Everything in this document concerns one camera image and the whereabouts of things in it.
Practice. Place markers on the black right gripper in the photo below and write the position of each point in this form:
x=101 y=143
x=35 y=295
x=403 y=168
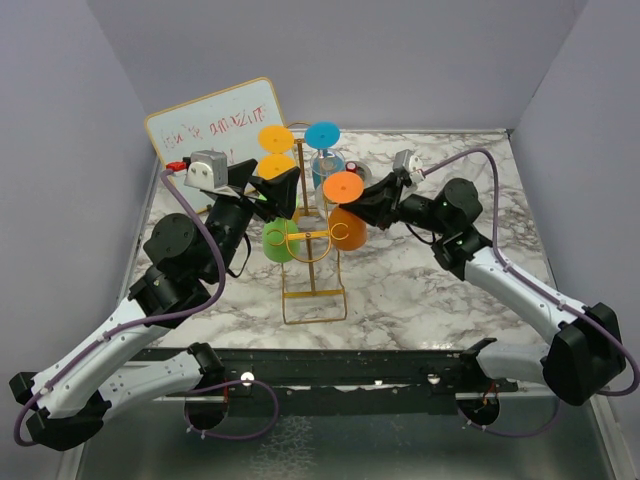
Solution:
x=379 y=203

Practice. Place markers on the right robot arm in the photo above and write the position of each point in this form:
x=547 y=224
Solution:
x=580 y=354

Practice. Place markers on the frosted clear tumbler glass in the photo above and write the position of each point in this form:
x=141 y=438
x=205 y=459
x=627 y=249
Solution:
x=324 y=163

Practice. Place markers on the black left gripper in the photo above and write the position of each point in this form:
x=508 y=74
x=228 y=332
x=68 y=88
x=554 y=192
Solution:
x=280 y=192

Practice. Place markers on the blue plastic wine glass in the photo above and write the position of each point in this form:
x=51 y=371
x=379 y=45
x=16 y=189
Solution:
x=322 y=137

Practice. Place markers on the gold wire wine glass rack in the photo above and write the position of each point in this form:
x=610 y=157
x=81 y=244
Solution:
x=312 y=290

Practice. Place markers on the small bottle with red cap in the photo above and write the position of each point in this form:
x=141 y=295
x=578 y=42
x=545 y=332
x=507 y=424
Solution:
x=352 y=166

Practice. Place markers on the clear tape roll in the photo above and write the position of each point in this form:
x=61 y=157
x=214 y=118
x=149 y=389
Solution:
x=364 y=172

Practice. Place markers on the yellow plastic wine glass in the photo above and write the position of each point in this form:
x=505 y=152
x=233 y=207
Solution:
x=276 y=139
x=274 y=165

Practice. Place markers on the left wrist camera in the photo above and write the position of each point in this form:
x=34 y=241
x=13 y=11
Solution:
x=206 y=171

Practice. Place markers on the small whiteboard with yellow frame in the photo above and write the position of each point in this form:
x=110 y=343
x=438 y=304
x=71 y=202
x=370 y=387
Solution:
x=227 y=121

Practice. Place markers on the black front rail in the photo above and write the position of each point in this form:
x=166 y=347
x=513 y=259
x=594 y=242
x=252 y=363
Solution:
x=348 y=382

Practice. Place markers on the green plastic wine glass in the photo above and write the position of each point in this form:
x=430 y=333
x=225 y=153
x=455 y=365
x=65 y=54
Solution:
x=275 y=247

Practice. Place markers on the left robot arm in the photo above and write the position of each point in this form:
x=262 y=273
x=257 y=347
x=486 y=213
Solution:
x=66 y=404

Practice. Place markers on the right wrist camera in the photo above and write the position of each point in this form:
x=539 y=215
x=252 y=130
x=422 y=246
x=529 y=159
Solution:
x=407 y=166

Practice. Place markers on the orange plastic wine glass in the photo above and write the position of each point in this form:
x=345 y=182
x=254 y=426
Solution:
x=347 y=231

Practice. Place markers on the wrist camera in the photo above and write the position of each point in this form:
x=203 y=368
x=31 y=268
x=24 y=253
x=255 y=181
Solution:
x=407 y=166
x=206 y=171

